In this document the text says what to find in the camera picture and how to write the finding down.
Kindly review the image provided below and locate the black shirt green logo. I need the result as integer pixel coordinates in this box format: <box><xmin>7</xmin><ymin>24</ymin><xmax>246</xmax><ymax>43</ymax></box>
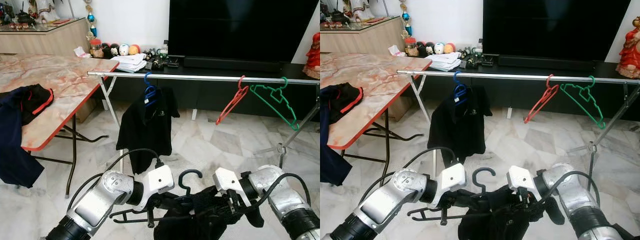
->
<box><xmin>457</xmin><ymin>185</ymin><xmax>566</xmax><ymax>240</ymax></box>
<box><xmin>154</xmin><ymin>185</ymin><xmax>265</xmax><ymax>240</ymax></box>

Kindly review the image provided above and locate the black wire hanger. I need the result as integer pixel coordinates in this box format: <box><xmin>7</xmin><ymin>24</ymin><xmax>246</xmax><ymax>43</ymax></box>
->
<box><xmin>109</xmin><ymin>169</ymin><xmax>236</xmax><ymax>229</ymax></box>
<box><xmin>407</xmin><ymin>166</ymin><xmax>526</xmax><ymax>227</ymax></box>

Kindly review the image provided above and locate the dark navy garment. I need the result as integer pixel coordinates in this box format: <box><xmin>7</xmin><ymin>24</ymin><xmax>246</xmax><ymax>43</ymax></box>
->
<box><xmin>320</xmin><ymin>85</ymin><xmax>354</xmax><ymax>187</ymax></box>
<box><xmin>0</xmin><ymin>86</ymin><xmax>47</xmax><ymax>189</ymax></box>

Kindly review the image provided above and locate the red plastic hanger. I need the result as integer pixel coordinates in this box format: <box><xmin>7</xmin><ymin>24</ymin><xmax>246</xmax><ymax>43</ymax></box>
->
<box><xmin>215</xmin><ymin>75</ymin><xmax>250</xmax><ymax>126</ymax></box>
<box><xmin>523</xmin><ymin>74</ymin><xmax>560</xmax><ymax>124</ymax></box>

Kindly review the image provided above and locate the green plastic hanger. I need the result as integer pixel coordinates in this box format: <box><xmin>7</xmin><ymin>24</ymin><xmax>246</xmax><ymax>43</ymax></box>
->
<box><xmin>249</xmin><ymin>77</ymin><xmax>300</xmax><ymax>132</ymax></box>
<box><xmin>559</xmin><ymin>75</ymin><xmax>607</xmax><ymax>130</ymax></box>

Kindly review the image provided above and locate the blue plastic hanger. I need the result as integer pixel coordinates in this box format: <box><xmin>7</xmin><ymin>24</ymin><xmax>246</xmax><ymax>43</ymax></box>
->
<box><xmin>143</xmin><ymin>71</ymin><xmax>161</xmax><ymax>108</ymax></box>
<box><xmin>452</xmin><ymin>70</ymin><xmax>470</xmax><ymax>106</ymax></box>

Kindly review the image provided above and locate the black polo shirt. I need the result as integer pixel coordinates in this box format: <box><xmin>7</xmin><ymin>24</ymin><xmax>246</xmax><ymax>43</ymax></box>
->
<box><xmin>427</xmin><ymin>84</ymin><xmax>494</xmax><ymax>168</ymax></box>
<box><xmin>116</xmin><ymin>86</ymin><xmax>181</xmax><ymax>175</ymax></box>

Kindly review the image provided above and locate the black tv console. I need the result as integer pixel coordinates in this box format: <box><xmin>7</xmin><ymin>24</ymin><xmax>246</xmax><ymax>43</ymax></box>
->
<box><xmin>415</xmin><ymin>51</ymin><xmax>640</xmax><ymax>122</ymax></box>
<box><xmin>100</xmin><ymin>52</ymin><xmax>321</xmax><ymax>121</ymax></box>

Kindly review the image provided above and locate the silver metal clothes rack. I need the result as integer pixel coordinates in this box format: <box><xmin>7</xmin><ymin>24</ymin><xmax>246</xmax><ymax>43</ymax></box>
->
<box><xmin>397</xmin><ymin>69</ymin><xmax>640</xmax><ymax>178</ymax></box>
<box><xmin>87</xmin><ymin>70</ymin><xmax>321</xmax><ymax>170</ymax></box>

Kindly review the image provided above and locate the black soundbar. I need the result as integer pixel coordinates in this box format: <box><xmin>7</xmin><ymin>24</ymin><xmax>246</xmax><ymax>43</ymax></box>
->
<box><xmin>497</xmin><ymin>54</ymin><xmax>599</xmax><ymax>72</ymax></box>
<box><xmin>184</xmin><ymin>56</ymin><xmax>284</xmax><ymax>74</ymax></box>

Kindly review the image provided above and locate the marble folding table red edge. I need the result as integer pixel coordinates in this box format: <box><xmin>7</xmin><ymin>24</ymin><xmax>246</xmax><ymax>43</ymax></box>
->
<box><xmin>320</xmin><ymin>52</ymin><xmax>433</xmax><ymax>188</ymax></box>
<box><xmin>0</xmin><ymin>53</ymin><xmax>121</xmax><ymax>198</ymax></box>

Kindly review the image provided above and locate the white paper stack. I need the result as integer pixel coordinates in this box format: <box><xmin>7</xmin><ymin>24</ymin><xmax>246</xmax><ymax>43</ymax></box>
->
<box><xmin>111</xmin><ymin>52</ymin><xmax>147</xmax><ymax>74</ymax></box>
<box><xmin>426</xmin><ymin>51</ymin><xmax>462</xmax><ymax>72</ymax></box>

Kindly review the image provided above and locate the black red garment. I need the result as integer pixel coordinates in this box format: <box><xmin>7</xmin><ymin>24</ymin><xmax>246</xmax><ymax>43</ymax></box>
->
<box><xmin>20</xmin><ymin>84</ymin><xmax>55</xmax><ymax>126</ymax></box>
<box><xmin>327</xmin><ymin>82</ymin><xmax>364</xmax><ymax>126</ymax></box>

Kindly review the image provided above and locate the red lidded jar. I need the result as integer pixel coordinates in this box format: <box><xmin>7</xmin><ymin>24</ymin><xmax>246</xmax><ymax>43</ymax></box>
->
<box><xmin>404</xmin><ymin>37</ymin><xmax>420</xmax><ymax>57</ymax></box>
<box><xmin>89</xmin><ymin>38</ymin><xmax>104</xmax><ymax>59</ymax></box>

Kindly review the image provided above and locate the red robed statue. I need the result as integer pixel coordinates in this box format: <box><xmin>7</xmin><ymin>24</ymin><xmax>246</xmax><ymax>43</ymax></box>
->
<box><xmin>616</xmin><ymin>16</ymin><xmax>640</xmax><ymax>80</ymax></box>
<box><xmin>303</xmin><ymin>32</ymin><xmax>321</xmax><ymax>80</ymax></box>

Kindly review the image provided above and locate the black television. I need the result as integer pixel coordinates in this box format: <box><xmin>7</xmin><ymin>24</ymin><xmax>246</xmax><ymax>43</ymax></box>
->
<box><xmin>482</xmin><ymin>0</ymin><xmax>632</xmax><ymax>63</ymax></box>
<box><xmin>168</xmin><ymin>0</ymin><xmax>320</xmax><ymax>63</ymax></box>

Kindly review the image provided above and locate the blue gold trophy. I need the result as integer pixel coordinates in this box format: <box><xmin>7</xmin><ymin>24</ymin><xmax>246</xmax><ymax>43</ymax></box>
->
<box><xmin>84</xmin><ymin>0</ymin><xmax>98</xmax><ymax>41</ymax></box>
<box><xmin>398</xmin><ymin>0</ymin><xmax>412</xmax><ymax>40</ymax></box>

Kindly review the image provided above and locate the white porcelain figurine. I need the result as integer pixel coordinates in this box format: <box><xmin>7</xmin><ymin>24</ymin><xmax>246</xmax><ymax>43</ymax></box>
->
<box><xmin>347</xmin><ymin>0</ymin><xmax>373</xmax><ymax>22</ymax></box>
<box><xmin>27</xmin><ymin>0</ymin><xmax>57</xmax><ymax>23</ymax></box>

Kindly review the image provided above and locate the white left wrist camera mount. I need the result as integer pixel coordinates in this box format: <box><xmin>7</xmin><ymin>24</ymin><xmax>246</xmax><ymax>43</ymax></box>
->
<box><xmin>427</xmin><ymin>162</ymin><xmax>469</xmax><ymax>207</ymax></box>
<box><xmin>134</xmin><ymin>164</ymin><xmax>175</xmax><ymax>211</ymax></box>

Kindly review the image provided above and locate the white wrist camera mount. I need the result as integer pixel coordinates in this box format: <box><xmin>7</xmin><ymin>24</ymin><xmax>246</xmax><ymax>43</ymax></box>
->
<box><xmin>134</xmin><ymin>164</ymin><xmax>175</xmax><ymax>211</ymax></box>
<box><xmin>427</xmin><ymin>162</ymin><xmax>469</xmax><ymax>207</ymax></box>
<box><xmin>506</xmin><ymin>166</ymin><xmax>543</xmax><ymax>203</ymax></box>
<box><xmin>213</xmin><ymin>167</ymin><xmax>253</xmax><ymax>207</ymax></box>

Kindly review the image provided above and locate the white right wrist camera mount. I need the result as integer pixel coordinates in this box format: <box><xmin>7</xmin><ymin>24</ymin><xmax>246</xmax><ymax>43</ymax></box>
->
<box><xmin>213</xmin><ymin>167</ymin><xmax>253</xmax><ymax>207</ymax></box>
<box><xmin>506</xmin><ymin>166</ymin><xmax>543</xmax><ymax>203</ymax></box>

